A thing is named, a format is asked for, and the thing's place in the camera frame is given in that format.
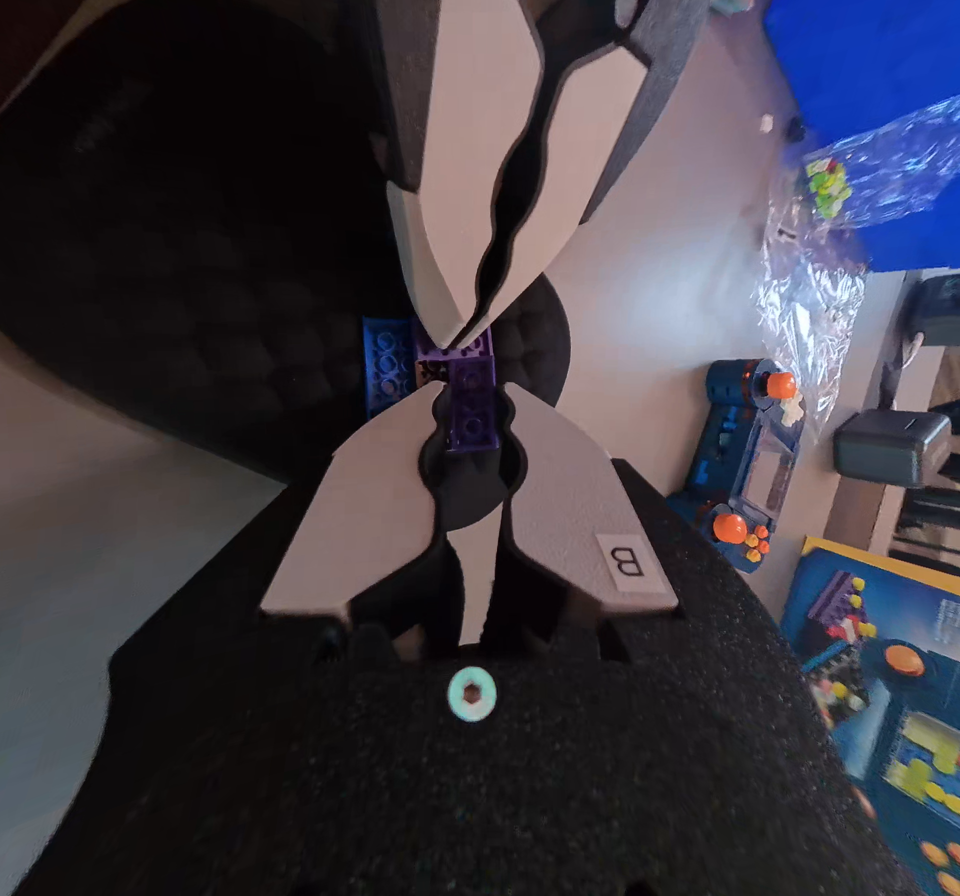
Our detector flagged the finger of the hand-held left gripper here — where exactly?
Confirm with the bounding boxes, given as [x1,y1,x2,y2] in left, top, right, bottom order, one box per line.
[463,37,652,348]
[386,0,545,350]

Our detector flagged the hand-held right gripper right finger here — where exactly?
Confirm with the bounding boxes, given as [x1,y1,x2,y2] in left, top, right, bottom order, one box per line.
[502,386,680,612]

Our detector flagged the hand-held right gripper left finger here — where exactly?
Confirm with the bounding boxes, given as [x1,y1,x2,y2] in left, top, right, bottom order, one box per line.
[258,382,444,616]

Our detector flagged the blue toy brick plate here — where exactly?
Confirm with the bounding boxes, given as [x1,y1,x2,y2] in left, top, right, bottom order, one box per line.
[363,317,418,421]

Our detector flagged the blue brick game controller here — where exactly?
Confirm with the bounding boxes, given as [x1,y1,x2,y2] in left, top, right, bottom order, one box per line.
[667,358,807,575]

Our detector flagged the green yellow brick pieces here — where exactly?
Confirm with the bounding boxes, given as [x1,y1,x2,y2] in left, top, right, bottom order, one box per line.
[806,157,853,219]

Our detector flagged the clear plastic bag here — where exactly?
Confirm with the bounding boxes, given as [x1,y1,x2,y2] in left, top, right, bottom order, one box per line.
[753,97,960,447]

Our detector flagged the black cushioned mat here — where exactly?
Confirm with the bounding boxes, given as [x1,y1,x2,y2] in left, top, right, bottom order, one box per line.
[0,0,573,488]

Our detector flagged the blue plastic bin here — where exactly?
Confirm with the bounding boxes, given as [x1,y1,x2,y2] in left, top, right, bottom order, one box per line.
[761,0,960,275]

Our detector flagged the grey power adapter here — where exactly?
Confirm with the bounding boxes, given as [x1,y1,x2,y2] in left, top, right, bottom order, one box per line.
[832,408,954,490]

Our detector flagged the toy set box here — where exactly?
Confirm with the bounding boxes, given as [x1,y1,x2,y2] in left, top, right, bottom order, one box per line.
[780,536,960,896]

